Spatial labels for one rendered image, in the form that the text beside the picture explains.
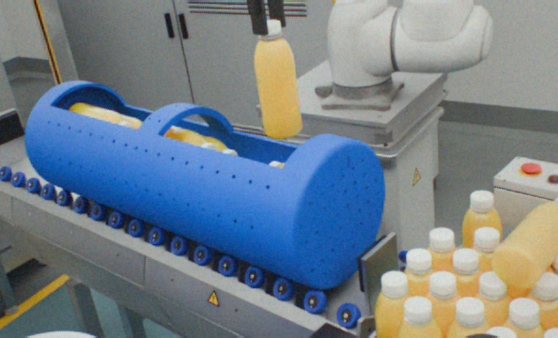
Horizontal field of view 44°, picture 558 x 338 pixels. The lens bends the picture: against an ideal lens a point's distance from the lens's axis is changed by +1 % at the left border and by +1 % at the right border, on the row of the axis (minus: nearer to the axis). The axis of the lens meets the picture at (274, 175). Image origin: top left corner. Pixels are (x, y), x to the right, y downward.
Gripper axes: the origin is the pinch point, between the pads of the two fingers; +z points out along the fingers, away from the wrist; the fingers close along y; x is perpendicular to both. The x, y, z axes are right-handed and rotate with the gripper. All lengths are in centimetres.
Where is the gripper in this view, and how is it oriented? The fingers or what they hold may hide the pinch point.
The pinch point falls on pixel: (267, 10)
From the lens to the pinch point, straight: 119.7
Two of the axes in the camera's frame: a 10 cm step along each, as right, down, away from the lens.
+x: 7.5, 2.0, -6.4
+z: 1.4, 8.8, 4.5
